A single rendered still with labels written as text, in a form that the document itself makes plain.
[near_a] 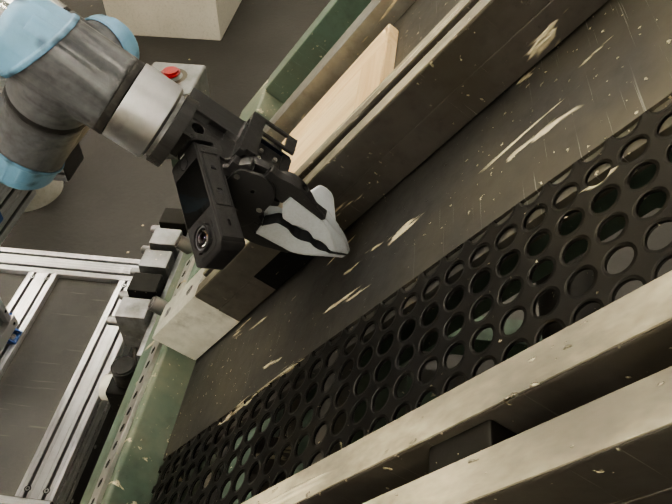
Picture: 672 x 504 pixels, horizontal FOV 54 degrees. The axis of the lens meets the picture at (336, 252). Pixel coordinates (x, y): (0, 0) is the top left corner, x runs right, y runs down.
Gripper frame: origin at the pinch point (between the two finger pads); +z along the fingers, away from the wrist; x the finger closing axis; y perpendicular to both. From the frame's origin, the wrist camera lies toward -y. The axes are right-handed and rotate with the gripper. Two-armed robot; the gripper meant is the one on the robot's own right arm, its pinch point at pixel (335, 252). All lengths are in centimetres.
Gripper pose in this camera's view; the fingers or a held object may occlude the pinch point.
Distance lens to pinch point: 66.4
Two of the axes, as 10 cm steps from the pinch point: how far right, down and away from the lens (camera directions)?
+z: 7.9, 5.0, 3.5
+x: -6.0, 5.1, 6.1
